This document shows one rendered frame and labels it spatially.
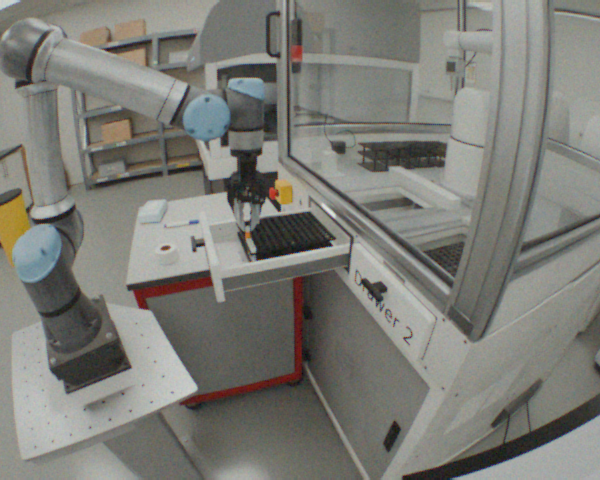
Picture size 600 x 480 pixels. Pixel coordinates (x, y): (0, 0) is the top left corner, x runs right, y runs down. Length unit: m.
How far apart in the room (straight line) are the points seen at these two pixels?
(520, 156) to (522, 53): 0.13
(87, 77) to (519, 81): 0.59
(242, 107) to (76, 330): 0.56
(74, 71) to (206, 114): 0.23
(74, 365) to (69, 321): 0.10
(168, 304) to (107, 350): 0.43
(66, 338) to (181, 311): 0.52
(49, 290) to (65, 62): 0.40
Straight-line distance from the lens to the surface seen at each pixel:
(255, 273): 0.77
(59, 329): 0.72
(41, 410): 0.81
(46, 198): 0.75
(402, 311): 0.65
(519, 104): 0.43
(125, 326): 0.88
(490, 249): 0.48
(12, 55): 0.60
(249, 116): 0.69
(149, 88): 0.54
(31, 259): 0.65
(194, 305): 1.11
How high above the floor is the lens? 1.31
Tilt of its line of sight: 29 degrees down
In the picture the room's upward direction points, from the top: straight up
